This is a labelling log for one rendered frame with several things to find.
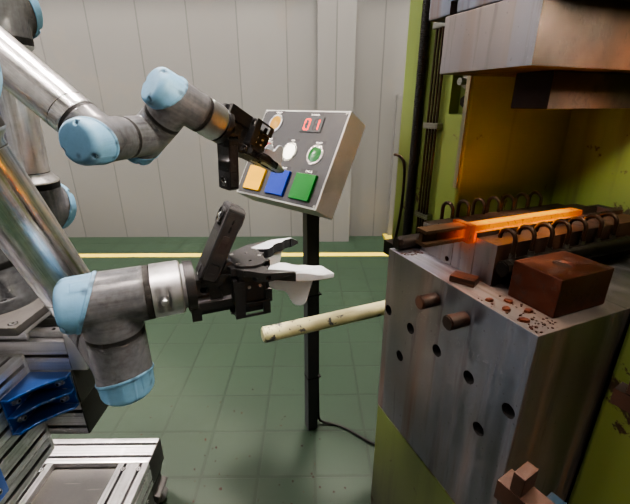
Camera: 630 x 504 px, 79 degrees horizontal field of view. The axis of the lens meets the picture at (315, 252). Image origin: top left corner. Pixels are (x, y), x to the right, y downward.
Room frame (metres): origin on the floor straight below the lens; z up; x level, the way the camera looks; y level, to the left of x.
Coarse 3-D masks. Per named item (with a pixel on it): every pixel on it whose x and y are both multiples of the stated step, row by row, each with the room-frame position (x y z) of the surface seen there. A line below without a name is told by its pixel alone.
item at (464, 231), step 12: (516, 216) 0.74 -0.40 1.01; (528, 216) 0.74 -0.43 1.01; (540, 216) 0.74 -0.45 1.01; (552, 216) 0.75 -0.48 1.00; (564, 216) 0.77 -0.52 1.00; (420, 228) 0.65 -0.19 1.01; (432, 228) 0.65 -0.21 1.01; (444, 228) 0.65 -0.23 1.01; (456, 228) 0.65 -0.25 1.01; (468, 228) 0.66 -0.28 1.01; (480, 228) 0.68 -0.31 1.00; (492, 228) 0.69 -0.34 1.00; (420, 240) 0.64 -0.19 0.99; (432, 240) 0.65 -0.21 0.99; (444, 240) 0.65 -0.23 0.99; (456, 240) 0.66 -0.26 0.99; (468, 240) 0.66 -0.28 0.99
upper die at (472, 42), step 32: (512, 0) 0.66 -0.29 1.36; (544, 0) 0.61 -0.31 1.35; (576, 0) 0.64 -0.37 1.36; (608, 0) 0.66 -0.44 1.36; (448, 32) 0.78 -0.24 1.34; (480, 32) 0.71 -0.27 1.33; (512, 32) 0.65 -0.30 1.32; (544, 32) 0.62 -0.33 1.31; (576, 32) 0.64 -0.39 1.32; (608, 32) 0.67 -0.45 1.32; (448, 64) 0.78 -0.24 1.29; (480, 64) 0.70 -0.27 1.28; (512, 64) 0.64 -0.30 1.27; (544, 64) 0.62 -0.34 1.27; (576, 64) 0.65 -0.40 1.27; (608, 64) 0.68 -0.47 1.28
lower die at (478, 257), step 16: (528, 208) 0.91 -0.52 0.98; (544, 208) 0.87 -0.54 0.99; (560, 208) 0.87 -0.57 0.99; (576, 208) 0.83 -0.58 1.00; (608, 208) 0.83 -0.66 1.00; (432, 224) 0.77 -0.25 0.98; (528, 224) 0.71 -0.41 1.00; (560, 224) 0.74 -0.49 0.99; (576, 224) 0.74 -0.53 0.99; (592, 224) 0.74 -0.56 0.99; (608, 224) 0.74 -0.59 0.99; (624, 224) 0.75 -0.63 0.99; (480, 240) 0.65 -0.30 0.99; (496, 240) 0.64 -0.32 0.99; (512, 240) 0.64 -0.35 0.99; (528, 240) 0.64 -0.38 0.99; (544, 240) 0.66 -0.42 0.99; (560, 240) 0.67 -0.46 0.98; (576, 240) 0.69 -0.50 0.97; (592, 240) 0.71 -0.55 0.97; (448, 256) 0.71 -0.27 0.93; (464, 256) 0.68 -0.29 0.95; (480, 256) 0.64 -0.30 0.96; (496, 256) 0.61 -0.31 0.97; (608, 256) 0.74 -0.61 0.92; (464, 272) 0.67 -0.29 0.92; (480, 272) 0.64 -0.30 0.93; (496, 272) 0.62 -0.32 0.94
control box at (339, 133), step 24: (264, 120) 1.27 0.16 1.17; (288, 120) 1.20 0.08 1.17; (312, 120) 1.13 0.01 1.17; (336, 120) 1.08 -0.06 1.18; (288, 144) 1.14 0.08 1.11; (312, 144) 1.09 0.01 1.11; (336, 144) 1.03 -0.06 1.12; (288, 168) 1.10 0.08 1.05; (312, 168) 1.04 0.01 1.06; (336, 168) 1.02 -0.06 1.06; (240, 192) 1.17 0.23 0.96; (264, 192) 1.11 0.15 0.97; (288, 192) 1.05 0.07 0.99; (336, 192) 1.02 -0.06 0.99
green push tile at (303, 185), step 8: (296, 176) 1.05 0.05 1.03; (304, 176) 1.03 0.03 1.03; (312, 176) 1.02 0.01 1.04; (296, 184) 1.04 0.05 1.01; (304, 184) 1.02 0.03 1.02; (312, 184) 1.00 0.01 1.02; (296, 192) 1.02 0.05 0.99; (304, 192) 1.01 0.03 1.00; (312, 192) 1.00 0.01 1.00; (304, 200) 0.99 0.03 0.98
